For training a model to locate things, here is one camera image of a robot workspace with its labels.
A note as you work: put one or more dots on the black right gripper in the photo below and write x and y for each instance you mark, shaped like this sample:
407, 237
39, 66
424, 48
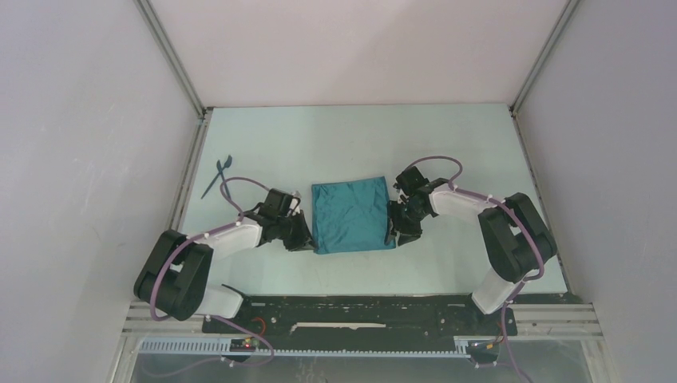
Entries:
397, 225

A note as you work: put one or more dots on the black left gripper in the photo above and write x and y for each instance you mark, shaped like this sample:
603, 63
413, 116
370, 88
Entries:
304, 239

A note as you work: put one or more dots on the teal cloth napkin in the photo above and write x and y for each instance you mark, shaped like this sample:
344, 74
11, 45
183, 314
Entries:
351, 216

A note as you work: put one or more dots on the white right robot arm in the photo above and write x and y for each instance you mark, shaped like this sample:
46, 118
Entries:
517, 241

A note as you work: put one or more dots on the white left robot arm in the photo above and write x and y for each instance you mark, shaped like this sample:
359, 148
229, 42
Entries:
176, 280

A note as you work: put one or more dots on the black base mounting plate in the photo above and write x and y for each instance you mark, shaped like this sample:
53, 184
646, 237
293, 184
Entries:
370, 324

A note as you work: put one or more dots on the aluminium left side rail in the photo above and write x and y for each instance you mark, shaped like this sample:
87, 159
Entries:
188, 170

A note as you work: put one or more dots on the aluminium left corner post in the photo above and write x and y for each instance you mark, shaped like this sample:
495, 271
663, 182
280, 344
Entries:
163, 41

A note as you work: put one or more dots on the aluminium corner post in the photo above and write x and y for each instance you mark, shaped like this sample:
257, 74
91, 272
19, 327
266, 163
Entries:
566, 15
163, 41

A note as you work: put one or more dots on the aluminium front frame rail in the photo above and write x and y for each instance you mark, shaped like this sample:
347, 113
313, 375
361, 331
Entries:
575, 322

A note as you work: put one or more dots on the aluminium right corner post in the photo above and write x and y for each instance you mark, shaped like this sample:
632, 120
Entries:
566, 15

